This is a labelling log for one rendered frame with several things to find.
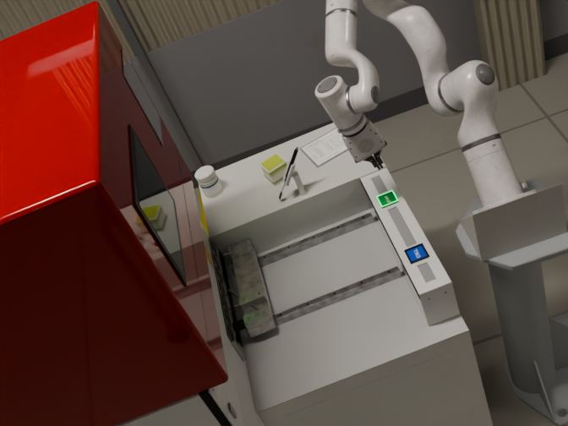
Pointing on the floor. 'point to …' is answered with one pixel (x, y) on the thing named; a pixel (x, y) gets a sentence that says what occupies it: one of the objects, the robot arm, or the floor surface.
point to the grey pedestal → (529, 320)
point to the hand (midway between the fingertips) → (377, 161)
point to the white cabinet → (398, 393)
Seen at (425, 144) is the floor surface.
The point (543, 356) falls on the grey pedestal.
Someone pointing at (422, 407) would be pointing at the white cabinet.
